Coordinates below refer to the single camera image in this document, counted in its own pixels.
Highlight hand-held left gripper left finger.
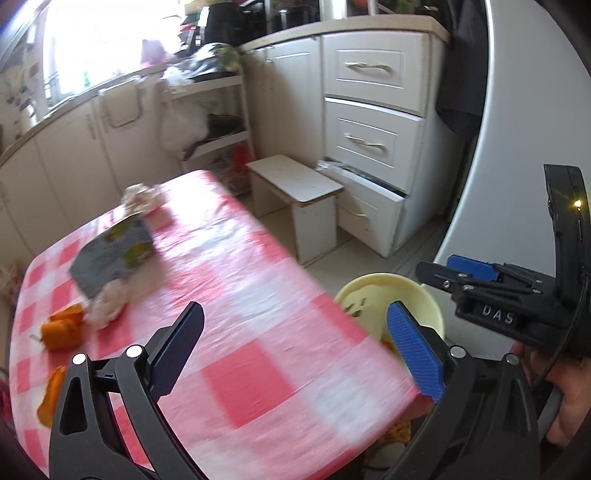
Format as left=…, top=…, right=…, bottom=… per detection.
left=48, top=301, right=206, bottom=480

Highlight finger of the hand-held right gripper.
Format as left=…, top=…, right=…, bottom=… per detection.
left=447, top=254, right=555, bottom=289
left=416, top=261, right=499, bottom=301

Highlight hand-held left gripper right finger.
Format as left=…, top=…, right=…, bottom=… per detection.
left=386, top=300, right=541, bottom=480

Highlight yellow plastic bin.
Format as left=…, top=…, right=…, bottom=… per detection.
left=335, top=273, right=446, bottom=356

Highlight orange peel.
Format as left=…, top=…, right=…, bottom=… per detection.
left=37, top=367, right=68, bottom=428
left=41, top=319, right=84, bottom=352
left=50, top=307, right=85, bottom=324

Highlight blue green printed bag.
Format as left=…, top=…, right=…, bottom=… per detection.
left=69, top=213, right=155, bottom=298

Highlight person's right hand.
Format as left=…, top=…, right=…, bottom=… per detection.
left=513, top=344, right=591, bottom=448

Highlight white cabinet drawer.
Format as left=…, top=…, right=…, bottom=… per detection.
left=324, top=97, right=423, bottom=190
left=318, top=159, right=409, bottom=259
left=323, top=34, right=432, bottom=116

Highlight table with red checkered cloth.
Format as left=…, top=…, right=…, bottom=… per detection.
left=9, top=169, right=421, bottom=480

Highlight white refrigerator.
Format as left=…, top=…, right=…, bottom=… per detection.
left=434, top=0, right=591, bottom=324

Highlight crinkled clear plastic bag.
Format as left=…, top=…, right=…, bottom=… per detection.
left=316, top=159, right=352, bottom=175

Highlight white wooden stool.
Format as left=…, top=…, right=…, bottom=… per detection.
left=245, top=155, right=345, bottom=265

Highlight dark hanging cloth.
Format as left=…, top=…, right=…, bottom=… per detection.
left=436, top=0, right=485, bottom=137

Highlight clear bag of potatoes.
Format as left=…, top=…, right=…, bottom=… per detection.
left=210, top=154, right=252, bottom=195

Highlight white plastic storage rack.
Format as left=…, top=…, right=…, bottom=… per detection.
left=159, top=74, right=254, bottom=174

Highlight black frying pan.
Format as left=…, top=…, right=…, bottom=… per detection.
left=185, top=113, right=245, bottom=155

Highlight white kitchen base cabinets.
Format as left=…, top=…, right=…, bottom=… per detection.
left=0, top=32, right=324, bottom=259

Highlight beige kitchen countertop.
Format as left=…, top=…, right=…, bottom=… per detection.
left=0, top=18, right=451, bottom=162

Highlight white over-door bag holder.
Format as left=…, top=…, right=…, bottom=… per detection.
left=98, top=78, right=144, bottom=130

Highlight crumpled white plastic bag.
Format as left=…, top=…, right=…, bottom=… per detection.
left=161, top=65, right=195, bottom=88

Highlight black bag of vegetables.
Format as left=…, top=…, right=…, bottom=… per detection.
left=185, top=42, right=241, bottom=79

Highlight kitchen window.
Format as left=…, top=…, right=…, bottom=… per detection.
left=44, top=0, right=185, bottom=100

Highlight black air fryer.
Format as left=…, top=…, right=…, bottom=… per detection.
left=196, top=2, right=245, bottom=47

